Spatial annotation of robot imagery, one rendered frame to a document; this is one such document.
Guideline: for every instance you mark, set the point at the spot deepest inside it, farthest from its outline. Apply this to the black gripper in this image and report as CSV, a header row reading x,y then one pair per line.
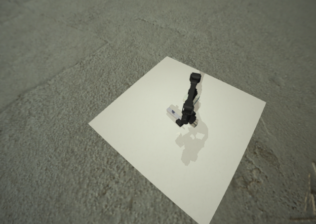
x,y
178,121

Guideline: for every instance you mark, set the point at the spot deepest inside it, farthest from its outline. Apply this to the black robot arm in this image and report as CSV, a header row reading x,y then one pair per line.
x,y
188,105

